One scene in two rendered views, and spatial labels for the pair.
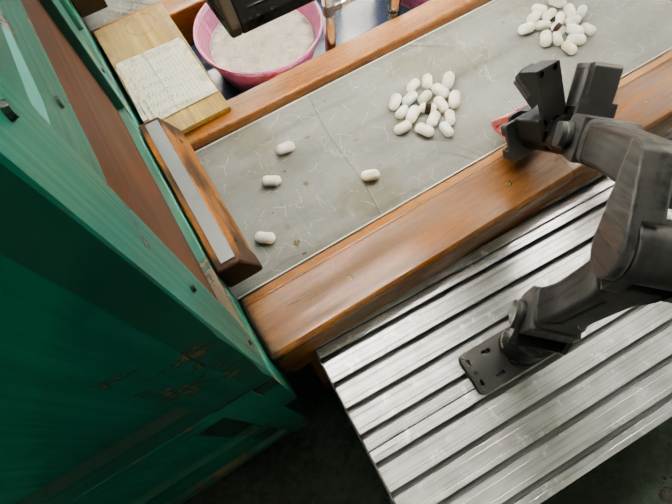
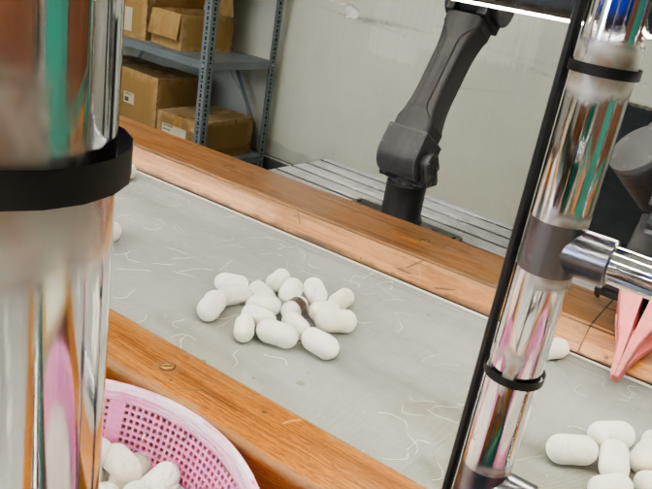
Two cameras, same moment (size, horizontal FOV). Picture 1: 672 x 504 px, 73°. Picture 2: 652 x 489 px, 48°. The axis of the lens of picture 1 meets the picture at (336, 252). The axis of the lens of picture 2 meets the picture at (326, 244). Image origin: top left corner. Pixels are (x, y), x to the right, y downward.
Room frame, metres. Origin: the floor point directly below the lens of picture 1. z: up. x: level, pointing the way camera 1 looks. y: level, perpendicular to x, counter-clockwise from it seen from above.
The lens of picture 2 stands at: (1.03, 0.01, 1.05)
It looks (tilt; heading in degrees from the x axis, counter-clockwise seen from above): 22 degrees down; 237
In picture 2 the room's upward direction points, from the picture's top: 10 degrees clockwise
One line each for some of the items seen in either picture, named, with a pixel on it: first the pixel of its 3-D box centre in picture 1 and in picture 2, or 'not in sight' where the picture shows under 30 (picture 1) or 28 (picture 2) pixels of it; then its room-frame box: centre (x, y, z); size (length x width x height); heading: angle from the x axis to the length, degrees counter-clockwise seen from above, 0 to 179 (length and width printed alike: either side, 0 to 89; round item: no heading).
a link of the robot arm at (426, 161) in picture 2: not in sight; (409, 164); (0.36, -0.83, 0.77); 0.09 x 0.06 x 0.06; 113
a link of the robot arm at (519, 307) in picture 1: (540, 326); not in sight; (0.13, -0.28, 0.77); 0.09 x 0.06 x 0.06; 71
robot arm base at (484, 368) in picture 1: (527, 342); not in sight; (0.12, -0.28, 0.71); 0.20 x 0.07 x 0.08; 113
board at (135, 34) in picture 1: (159, 69); not in sight; (0.71, 0.30, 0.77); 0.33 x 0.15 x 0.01; 26
